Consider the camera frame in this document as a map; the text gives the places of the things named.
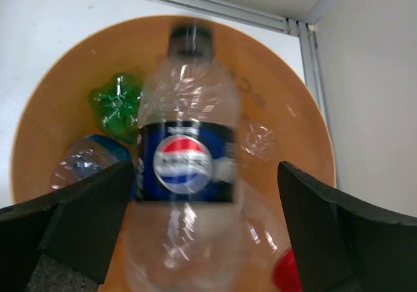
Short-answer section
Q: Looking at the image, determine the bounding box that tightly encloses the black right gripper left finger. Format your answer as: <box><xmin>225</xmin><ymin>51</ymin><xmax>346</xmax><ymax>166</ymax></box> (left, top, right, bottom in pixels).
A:
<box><xmin>1</xmin><ymin>161</ymin><xmax>134</xmax><ymax>291</ymax></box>

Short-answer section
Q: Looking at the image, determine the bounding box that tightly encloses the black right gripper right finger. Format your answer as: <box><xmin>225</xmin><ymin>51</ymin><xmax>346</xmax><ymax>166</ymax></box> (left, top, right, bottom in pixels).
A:
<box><xmin>277</xmin><ymin>162</ymin><xmax>416</xmax><ymax>291</ymax></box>

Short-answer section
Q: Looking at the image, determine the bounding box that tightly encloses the clear bottle red label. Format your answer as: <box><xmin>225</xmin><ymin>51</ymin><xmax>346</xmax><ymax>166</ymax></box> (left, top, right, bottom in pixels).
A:
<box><xmin>237</xmin><ymin>201</ymin><xmax>302</xmax><ymax>291</ymax></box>

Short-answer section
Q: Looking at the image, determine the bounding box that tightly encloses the clear bottle blue label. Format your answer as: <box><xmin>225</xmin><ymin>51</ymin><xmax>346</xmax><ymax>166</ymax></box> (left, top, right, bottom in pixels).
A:
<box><xmin>50</xmin><ymin>134</ymin><xmax>132</xmax><ymax>190</ymax></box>

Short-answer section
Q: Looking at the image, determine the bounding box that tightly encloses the dark bottle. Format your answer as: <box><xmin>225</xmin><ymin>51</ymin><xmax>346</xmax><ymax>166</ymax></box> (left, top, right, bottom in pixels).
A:
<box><xmin>123</xmin><ymin>20</ymin><xmax>243</xmax><ymax>291</ymax></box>

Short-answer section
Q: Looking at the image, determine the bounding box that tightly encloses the green plastic bottle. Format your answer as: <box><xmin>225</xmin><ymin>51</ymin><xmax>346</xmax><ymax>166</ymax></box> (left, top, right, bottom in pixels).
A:
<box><xmin>89</xmin><ymin>73</ymin><xmax>143</xmax><ymax>145</ymax></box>

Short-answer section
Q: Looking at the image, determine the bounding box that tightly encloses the orange plastic bin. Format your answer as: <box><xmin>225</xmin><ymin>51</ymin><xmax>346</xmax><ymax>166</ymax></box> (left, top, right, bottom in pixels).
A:
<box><xmin>9</xmin><ymin>14</ymin><xmax>336</xmax><ymax>292</ymax></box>

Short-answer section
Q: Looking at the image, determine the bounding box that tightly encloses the aluminium frame rail left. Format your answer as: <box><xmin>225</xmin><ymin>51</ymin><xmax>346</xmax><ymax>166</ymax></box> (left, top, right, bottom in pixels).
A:
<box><xmin>287</xmin><ymin>18</ymin><xmax>328</xmax><ymax>124</ymax></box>

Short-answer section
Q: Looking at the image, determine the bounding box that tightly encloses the aluminium frame rail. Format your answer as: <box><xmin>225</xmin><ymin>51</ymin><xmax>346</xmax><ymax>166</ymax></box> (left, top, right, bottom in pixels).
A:
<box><xmin>287</xmin><ymin>18</ymin><xmax>328</xmax><ymax>124</ymax></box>
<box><xmin>157</xmin><ymin>0</ymin><xmax>299</xmax><ymax>37</ymax></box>

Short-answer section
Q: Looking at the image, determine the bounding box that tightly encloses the aluminium frame rail back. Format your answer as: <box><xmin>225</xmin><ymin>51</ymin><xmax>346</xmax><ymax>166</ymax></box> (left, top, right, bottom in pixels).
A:
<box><xmin>157</xmin><ymin>0</ymin><xmax>299</xmax><ymax>37</ymax></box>

